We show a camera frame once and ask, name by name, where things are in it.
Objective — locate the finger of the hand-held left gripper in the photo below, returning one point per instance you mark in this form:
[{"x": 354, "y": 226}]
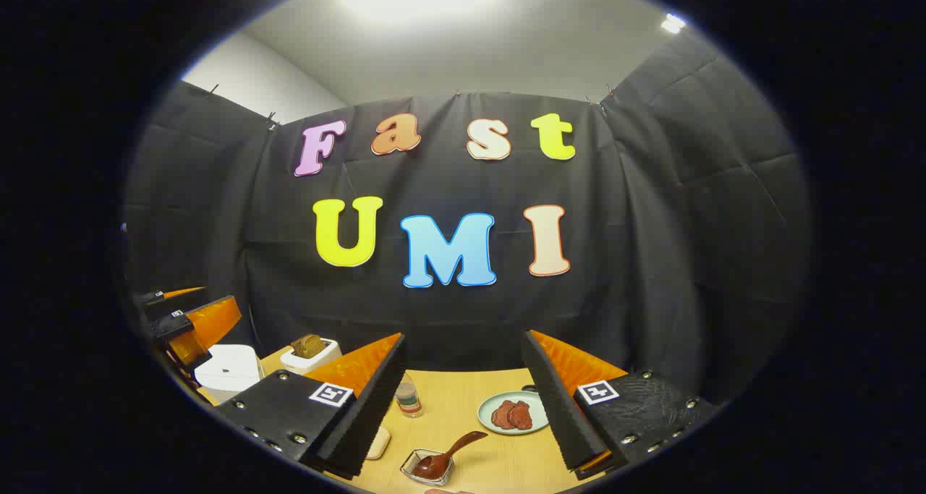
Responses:
[
  {"x": 181, "y": 292},
  {"x": 213, "y": 320}
]

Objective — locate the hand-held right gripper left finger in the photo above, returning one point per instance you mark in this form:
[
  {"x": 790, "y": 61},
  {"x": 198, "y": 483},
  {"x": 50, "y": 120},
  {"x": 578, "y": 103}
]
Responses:
[{"x": 365, "y": 414}]

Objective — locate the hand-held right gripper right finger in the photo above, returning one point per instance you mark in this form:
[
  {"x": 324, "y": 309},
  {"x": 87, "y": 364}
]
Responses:
[{"x": 561, "y": 414}]

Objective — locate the cream box of rice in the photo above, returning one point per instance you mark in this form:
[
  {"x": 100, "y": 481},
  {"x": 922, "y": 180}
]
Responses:
[{"x": 377, "y": 443}]

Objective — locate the white rice cooker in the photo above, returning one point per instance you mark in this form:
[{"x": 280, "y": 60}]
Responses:
[{"x": 228, "y": 371}]

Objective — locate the brown wooden spoon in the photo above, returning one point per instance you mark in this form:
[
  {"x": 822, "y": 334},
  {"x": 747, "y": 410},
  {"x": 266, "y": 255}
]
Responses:
[{"x": 452, "y": 450}]

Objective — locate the pale green plate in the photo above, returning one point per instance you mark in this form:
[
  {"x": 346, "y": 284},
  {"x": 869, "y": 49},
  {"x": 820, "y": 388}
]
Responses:
[{"x": 539, "y": 407}]

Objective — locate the reddish meat piece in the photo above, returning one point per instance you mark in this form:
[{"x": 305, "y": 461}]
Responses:
[
  {"x": 521, "y": 415},
  {"x": 503, "y": 414}
]

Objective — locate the small clear glass bottle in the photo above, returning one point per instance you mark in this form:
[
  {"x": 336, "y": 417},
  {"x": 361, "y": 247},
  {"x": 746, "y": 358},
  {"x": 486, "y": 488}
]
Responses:
[{"x": 409, "y": 400}]

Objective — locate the white toaster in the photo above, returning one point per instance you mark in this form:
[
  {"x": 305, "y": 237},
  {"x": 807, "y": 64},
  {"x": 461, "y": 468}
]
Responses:
[{"x": 322, "y": 358}]

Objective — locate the brown bread slice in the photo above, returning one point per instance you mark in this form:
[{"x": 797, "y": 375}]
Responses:
[
  {"x": 317, "y": 344},
  {"x": 301, "y": 346}
]

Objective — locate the black backdrop cloth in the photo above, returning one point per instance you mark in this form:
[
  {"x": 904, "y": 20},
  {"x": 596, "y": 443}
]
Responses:
[{"x": 448, "y": 313}]

